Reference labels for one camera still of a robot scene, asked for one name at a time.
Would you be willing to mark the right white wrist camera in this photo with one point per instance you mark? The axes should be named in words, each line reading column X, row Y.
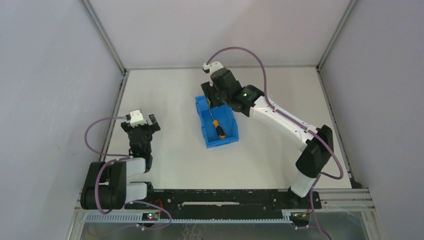
column 210, row 68

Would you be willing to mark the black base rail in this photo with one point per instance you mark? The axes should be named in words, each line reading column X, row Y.
column 227, row 203

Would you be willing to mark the blue plastic bin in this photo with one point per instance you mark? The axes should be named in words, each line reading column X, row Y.
column 225, row 118

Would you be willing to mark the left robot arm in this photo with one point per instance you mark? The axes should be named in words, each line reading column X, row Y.
column 106, row 185

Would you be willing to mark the grey cable duct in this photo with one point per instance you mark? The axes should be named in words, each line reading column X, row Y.
column 137, row 217

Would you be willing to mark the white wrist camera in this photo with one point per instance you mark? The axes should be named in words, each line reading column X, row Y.
column 136, row 118
column 210, row 68

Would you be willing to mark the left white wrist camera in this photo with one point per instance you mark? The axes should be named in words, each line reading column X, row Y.
column 136, row 118

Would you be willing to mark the orange black screwdriver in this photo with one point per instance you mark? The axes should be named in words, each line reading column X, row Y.
column 219, row 130

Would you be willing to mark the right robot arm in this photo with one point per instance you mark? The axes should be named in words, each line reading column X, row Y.
column 315, row 144

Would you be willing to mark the small electronics board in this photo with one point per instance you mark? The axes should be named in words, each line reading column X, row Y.
column 150, row 216

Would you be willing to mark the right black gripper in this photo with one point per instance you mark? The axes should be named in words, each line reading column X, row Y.
column 214, row 96

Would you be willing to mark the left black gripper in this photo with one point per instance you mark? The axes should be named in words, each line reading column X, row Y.
column 140, row 128

